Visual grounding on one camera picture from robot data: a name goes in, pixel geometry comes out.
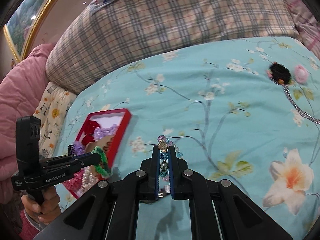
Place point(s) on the beige claw hair clip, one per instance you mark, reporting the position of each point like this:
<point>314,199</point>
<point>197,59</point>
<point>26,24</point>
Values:
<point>103,143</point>

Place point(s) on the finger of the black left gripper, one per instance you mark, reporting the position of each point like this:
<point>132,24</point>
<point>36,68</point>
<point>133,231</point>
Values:
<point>67,165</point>

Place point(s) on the black plastic comb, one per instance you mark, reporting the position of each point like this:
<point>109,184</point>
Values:
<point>71,150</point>

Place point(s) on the purple Kuromi hair scrunchie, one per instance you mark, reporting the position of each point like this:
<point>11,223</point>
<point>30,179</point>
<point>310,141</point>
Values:
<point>101,132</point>

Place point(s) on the green knitted hair clip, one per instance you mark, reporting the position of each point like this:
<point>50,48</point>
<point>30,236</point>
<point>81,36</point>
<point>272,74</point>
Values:
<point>101,167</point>

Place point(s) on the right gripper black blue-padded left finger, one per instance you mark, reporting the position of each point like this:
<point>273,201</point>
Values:
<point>149,188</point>

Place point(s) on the gold framed picture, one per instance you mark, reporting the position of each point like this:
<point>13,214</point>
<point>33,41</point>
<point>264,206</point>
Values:
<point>21,28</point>

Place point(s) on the pink quilted blanket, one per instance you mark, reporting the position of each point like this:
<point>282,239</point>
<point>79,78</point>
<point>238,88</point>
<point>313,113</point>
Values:
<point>21,91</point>

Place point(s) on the pink pompom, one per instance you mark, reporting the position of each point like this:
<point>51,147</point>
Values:
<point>301,74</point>

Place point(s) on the person's left hand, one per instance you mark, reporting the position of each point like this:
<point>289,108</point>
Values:
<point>48,211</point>

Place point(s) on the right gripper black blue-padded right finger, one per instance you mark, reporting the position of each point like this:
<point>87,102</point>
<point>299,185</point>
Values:
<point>179,187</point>

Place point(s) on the red velvet bow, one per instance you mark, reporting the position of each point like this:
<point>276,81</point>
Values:
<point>89,129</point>

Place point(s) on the teal floral bed sheet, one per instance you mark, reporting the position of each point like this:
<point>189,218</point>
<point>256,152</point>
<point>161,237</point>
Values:
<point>232,110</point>

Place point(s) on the pink fluffy scrunchie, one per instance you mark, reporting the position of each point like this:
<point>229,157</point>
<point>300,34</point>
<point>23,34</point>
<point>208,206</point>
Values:
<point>74,184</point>

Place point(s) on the plaid pillow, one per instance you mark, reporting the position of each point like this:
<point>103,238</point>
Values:
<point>108,36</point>

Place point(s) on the red cardboard tray box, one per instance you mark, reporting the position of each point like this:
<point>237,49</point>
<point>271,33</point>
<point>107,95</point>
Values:
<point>120,117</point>

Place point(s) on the cartoon animal print pillow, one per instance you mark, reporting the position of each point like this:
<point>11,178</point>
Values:
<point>52,110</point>

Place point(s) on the purple bead flower scrunchie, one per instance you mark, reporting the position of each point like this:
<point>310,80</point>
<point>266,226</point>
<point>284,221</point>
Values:
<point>79,148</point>

